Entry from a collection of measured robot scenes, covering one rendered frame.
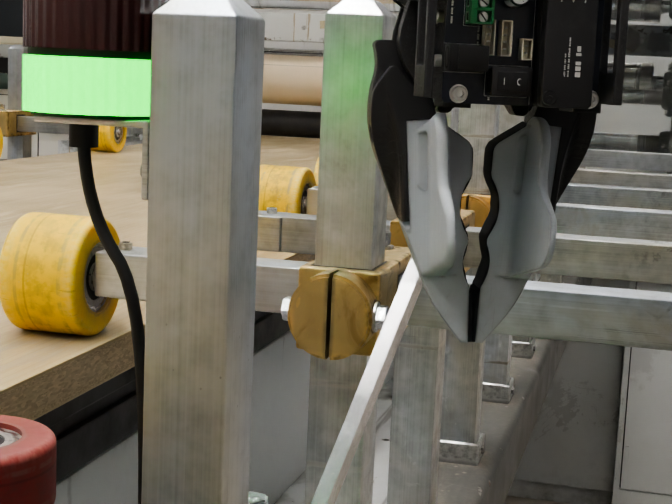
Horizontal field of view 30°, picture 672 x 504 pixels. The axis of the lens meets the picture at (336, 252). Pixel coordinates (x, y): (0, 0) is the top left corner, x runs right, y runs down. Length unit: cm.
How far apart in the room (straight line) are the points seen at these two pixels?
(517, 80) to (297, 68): 272
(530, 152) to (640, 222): 76
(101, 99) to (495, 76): 15
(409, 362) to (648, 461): 218
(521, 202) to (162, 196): 14
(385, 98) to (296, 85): 266
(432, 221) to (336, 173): 25
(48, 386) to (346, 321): 19
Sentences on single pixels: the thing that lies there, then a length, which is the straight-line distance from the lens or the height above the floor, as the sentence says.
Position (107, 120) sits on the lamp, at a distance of 50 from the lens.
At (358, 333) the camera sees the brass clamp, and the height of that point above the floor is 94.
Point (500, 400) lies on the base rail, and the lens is 151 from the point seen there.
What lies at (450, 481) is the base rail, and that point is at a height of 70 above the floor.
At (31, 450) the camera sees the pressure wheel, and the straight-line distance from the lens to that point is 60.
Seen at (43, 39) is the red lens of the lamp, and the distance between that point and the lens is 50.
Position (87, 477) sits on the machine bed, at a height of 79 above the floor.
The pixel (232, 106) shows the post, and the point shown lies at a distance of 48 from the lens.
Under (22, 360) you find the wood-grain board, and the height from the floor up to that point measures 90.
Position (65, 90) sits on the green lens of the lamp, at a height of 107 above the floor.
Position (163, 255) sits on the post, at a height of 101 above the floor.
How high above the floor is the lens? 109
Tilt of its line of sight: 8 degrees down
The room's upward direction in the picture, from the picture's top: 3 degrees clockwise
